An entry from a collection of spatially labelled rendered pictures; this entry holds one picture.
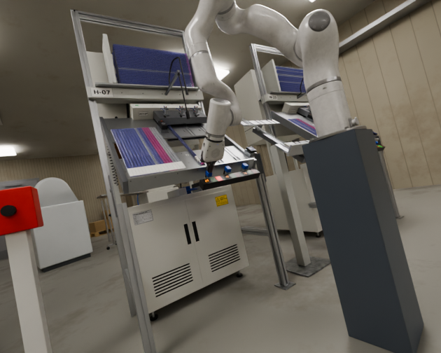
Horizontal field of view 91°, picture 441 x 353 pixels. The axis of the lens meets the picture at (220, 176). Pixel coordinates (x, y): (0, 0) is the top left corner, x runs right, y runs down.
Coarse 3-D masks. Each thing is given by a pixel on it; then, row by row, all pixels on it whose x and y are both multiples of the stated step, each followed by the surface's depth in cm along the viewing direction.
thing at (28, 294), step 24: (0, 192) 77; (24, 192) 80; (0, 216) 76; (24, 216) 79; (24, 240) 80; (24, 264) 79; (24, 288) 78; (24, 312) 77; (24, 336) 76; (48, 336) 82
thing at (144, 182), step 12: (192, 168) 100; (204, 168) 104; (216, 168) 108; (240, 168) 118; (132, 180) 87; (144, 180) 90; (156, 180) 93; (168, 180) 97; (180, 180) 100; (192, 180) 104; (132, 192) 90
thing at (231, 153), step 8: (184, 152) 116; (200, 152) 119; (224, 152) 124; (232, 152) 126; (240, 152) 128; (120, 160) 99; (184, 160) 109; (192, 160) 110; (224, 160) 116; (232, 160) 118; (128, 176) 91
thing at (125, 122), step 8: (104, 120) 132; (112, 120) 134; (120, 120) 136; (128, 120) 138; (136, 120) 140; (144, 120) 142; (152, 120) 145; (112, 128) 125; (120, 128) 127; (168, 128) 139; (176, 128) 141; (184, 128) 143; (192, 128) 145; (200, 128) 148; (112, 136) 118; (168, 136) 129; (184, 136) 133; (192, 136) 136; (200, 136) 139
